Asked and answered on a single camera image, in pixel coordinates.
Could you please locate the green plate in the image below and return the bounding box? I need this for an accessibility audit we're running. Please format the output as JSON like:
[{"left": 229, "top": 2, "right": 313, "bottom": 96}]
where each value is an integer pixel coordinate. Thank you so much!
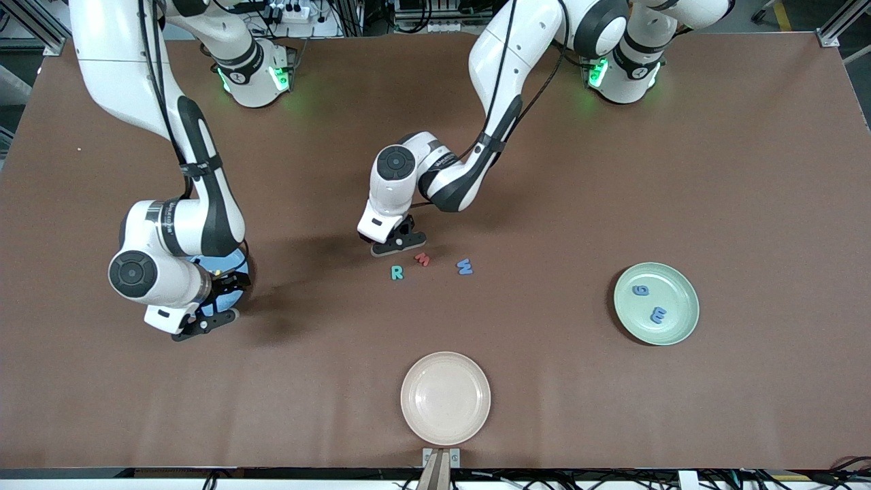
[{"left": 613, "top": 262, "right": 700, "bottom": 346}]

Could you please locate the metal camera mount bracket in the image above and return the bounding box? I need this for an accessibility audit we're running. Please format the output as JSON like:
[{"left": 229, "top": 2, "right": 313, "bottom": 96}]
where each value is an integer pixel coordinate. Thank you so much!
[{"left": 416, "top": 448, "right": 461, "bottom": 490}]

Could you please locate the beige plate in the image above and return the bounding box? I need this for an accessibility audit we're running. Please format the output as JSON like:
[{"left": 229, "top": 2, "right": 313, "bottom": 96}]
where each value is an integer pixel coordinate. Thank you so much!
[{"left": 400, "top": 351, "right": 492, "bottom": 447}]

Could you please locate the white power strip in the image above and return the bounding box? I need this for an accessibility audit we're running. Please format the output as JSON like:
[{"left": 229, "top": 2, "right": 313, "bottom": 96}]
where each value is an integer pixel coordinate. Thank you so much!
[{"left": 262, "top": 2, "right": 312, "bottom": 25}]

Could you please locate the blue plate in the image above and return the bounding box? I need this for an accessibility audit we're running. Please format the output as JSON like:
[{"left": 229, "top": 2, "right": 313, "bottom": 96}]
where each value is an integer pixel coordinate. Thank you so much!
[{"left": 191, "top": 246, "right": 250, "bottom": 310}]

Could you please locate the aluminium frame profile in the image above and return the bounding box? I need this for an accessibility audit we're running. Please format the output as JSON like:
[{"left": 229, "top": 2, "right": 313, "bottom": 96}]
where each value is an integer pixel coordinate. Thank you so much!
[
  {"left": 0, "top": 0, "right": 67, "bottom": 56},
  {"left": 817, "top": 0, "right": 871, "bottom": 48}
]

